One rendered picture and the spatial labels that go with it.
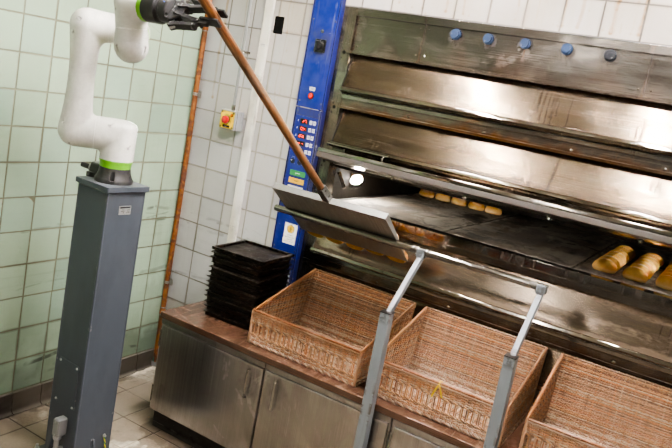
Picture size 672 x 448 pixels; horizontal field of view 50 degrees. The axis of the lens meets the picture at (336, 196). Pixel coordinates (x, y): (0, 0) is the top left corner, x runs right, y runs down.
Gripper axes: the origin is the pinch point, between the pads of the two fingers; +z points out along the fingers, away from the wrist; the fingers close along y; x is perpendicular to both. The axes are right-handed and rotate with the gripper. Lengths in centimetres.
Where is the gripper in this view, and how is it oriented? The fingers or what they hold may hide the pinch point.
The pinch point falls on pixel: (213, 17)
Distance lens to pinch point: 218.9
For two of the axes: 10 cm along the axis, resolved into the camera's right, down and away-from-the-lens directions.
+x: -3.1, -5.3, -7.9
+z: 8.4, 2.4, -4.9
